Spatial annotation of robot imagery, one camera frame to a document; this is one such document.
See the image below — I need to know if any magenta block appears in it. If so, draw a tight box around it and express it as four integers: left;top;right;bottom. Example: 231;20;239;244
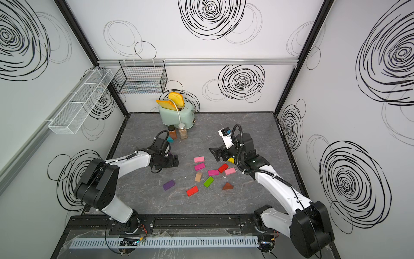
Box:
208;170;220;176
194;163;205;171

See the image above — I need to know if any light pink block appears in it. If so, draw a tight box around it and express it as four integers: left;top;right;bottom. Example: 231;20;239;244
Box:
224;168;236;175
194;156;205;163

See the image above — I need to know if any purple block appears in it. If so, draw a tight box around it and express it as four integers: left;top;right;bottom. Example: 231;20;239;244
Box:
163;180;176;191

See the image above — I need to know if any beige spice jar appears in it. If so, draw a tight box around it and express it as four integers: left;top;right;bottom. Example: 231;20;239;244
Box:
178;123;188;140

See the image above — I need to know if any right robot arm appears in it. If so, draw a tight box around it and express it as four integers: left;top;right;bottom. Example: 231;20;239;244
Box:
210;127;335;258

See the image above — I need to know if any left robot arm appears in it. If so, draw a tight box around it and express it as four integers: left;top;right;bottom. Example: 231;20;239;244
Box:
74;143;179;233

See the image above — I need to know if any red block upper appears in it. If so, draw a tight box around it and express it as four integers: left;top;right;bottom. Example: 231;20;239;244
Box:
218;164;229;173

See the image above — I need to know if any red block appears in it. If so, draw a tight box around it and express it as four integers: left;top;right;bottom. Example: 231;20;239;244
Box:
187;186;199;197
218;164;229;173

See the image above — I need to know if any tan wooden block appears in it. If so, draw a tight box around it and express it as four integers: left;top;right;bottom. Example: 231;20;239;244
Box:
195;172;203;182

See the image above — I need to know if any brown spice jar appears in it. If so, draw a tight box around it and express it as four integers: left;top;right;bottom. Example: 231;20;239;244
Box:
168;125;177;140

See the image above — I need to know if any green block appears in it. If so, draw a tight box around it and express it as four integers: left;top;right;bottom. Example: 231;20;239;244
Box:
203;177;214;188

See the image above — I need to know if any red block lower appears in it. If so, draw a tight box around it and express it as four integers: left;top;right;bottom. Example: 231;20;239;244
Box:
187;186;199;197

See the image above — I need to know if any brown triangle block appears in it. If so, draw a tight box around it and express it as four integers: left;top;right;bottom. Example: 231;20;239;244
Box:
222;182;234;190

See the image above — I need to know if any mint green toaster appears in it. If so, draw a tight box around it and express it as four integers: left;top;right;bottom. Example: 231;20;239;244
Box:
158;101;195;129

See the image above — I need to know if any yellow toast slice front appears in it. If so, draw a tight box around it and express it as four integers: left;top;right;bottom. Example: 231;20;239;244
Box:
156;100;179;111

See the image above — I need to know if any yellow toast slice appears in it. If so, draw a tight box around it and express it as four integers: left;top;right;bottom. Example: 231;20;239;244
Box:
168;92;185;109
156;100;179;111

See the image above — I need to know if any yellow toast slice back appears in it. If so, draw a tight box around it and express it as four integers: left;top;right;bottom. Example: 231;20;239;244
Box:
168;92;185;109

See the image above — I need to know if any white toaster cable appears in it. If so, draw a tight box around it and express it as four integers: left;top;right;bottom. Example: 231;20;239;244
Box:
169;98;183;126

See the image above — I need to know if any grey slotted cable duct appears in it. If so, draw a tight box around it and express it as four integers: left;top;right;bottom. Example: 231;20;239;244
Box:
69;236;259;250

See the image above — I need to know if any black wire basket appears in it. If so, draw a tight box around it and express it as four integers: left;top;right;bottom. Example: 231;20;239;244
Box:
113;59;168;95

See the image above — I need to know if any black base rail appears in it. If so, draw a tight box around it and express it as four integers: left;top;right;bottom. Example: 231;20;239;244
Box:
66;214;290;235

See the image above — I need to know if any white wire shelf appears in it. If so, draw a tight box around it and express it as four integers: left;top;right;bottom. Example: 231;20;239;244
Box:
48;69;113;134

